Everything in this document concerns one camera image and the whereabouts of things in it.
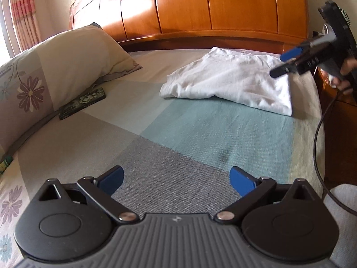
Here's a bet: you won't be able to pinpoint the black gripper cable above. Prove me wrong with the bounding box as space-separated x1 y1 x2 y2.
314 89 357 216

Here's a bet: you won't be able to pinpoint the pink checked curtain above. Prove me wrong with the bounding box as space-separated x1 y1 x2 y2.
8 0 42 53

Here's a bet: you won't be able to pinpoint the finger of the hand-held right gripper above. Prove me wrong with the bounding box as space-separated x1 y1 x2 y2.
269 59 300 79
279 40 312 62

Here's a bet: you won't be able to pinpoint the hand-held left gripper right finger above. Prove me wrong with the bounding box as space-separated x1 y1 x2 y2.
214 167 319 224

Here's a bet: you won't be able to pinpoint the wooden nightstand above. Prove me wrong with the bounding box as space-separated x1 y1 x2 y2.
315 68 357 112

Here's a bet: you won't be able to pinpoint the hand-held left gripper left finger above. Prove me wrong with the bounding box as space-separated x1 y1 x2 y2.
37 165 140 224

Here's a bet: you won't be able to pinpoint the green glass bottle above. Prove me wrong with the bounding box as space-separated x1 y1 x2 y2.
0 156 13 178

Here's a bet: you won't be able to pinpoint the white printed t-shirt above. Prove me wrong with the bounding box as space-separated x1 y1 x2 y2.
160 46 293 117

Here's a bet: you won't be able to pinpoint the wooden headboard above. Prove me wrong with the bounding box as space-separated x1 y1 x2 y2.
68 0 310 55

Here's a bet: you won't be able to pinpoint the person's grey trousers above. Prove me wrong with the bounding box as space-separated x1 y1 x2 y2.
323 184 357 268

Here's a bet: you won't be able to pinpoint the floral pillow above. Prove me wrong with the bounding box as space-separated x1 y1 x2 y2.
0 22 143 155

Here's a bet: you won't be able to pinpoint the person's right hand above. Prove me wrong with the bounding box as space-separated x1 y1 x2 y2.
324 58 357 95

